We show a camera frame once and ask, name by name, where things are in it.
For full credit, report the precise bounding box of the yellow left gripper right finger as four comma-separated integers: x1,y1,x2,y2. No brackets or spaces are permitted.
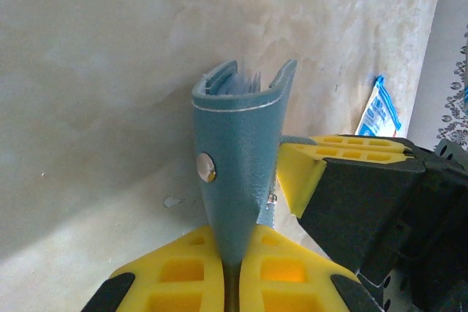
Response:
239,224,382,312

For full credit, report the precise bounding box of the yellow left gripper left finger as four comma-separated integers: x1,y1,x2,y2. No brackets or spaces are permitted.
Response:
80,224,224,312

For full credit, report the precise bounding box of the blue leather card holder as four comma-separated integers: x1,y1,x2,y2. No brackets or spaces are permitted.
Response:
191,58,298,268

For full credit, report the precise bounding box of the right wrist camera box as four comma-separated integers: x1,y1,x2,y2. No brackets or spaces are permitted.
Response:
434,139,468,173

